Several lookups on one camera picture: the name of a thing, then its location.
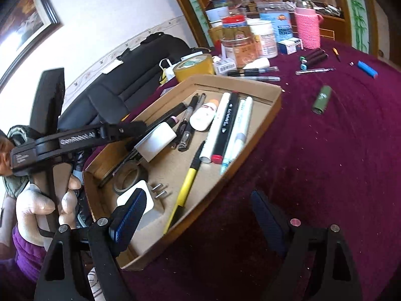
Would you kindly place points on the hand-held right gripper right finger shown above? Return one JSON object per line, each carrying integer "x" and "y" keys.
{"x": 269, "y": 219}

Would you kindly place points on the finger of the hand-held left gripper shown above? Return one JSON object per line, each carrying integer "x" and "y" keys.
{"x": 133, "y": 153}
{"x": 131, "y": 128}

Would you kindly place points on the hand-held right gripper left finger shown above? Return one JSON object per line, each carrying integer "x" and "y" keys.
{"x": 130, "y": 216}

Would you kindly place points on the white wall charger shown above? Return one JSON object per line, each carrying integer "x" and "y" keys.
{"x": 127, "y": 192}
{"x": 155, "y": 141}

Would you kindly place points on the black tape roll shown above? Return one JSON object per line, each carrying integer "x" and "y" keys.
{"x": 120, "y": 180}

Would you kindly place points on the black marker pink tip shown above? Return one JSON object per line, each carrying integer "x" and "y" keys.
{"x": 169, "y": 113}

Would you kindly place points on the cardboard box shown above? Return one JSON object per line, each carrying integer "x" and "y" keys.
{"x": 188, "y": 163}

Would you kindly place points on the yellow black pen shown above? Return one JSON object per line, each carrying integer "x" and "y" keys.
{"x": 188, "y": 182}

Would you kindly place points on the white glue tube orange cap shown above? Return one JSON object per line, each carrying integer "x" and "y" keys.
{"x": 203, "y": 116}

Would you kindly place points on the white pen teal tip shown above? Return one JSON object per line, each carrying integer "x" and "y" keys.
{"x": 230, "y": 144}

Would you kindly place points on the black marker red cap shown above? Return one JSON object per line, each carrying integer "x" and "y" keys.
{"x": 227, "y": 122}

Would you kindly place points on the person's left forearm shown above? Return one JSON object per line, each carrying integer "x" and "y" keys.
{"x": 25, "y": 257}

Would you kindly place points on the person's left hand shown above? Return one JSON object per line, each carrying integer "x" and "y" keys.
{"x": 31, "y": 207}

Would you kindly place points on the person's olive padded vest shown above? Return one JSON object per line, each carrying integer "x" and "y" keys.
{"x": 18, "y": 134}

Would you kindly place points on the person's head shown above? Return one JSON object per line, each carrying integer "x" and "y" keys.
{"x": 4, "y": 153}

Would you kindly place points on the black leather sofa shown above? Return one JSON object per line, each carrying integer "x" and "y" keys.
{"x": 125, "y": 75}

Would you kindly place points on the white paper bag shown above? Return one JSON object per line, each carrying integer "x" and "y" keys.
{"x": 167, "y": 70}

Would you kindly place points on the brown packing tape roll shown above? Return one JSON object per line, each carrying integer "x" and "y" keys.
{"x": 194, "y": 67}

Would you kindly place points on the small white barcode box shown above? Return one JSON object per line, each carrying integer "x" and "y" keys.
{"x": 224, "y": 65}

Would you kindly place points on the olive green tube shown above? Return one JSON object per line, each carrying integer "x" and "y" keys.
{"x": 321, "y": 99}

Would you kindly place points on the black silver pen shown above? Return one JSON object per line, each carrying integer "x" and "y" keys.
{"x": 250, "y": 72}

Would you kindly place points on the clear jar orange label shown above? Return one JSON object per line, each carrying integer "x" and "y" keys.
{"x": 241, "y": 50}

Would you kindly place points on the bamboo painted panel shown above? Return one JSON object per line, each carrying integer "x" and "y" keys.
{"x": 195, "y": 6}
{"x": 357, "y": 12}

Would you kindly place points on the clear silver pen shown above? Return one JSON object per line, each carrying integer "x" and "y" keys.
{"x": 261, "y": 78}

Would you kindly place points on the white oval object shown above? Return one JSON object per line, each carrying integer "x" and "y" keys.
{"x": 257, "y": 63}

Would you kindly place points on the white plastic tub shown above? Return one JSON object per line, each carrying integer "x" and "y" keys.
{"x": 217, "y": 13}

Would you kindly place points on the red lid yellow jar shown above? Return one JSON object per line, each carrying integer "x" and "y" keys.
{"x": 236, "y": 26}

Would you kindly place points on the clear purple pen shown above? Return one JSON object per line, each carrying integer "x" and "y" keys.
{"x": 315, "y": 71}

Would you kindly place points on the white plastic jar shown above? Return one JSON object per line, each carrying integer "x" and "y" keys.
{"x": 264, "y": 37}

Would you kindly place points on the small white blue box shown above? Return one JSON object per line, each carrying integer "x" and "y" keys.
{"x": 289, "y": 45}

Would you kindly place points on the small yellow black knife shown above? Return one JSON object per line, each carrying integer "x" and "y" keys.
{"x": 336, "y": 54}

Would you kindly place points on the blue battery pack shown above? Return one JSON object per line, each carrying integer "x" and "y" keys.
{"x": 367, "y": 69}

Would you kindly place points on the blue label plastic jar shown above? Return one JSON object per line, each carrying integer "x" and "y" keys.
{"x": 275, "y": 20}

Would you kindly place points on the pink knitted jar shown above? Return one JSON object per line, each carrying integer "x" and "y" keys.
{"x": 308, "y": 25}

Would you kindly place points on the wooden counter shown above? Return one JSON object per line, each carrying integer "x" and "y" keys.
{"x": 329, "y": 25}

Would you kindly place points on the framed wall painting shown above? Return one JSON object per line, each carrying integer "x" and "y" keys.
{"x": 25, "y": 18}

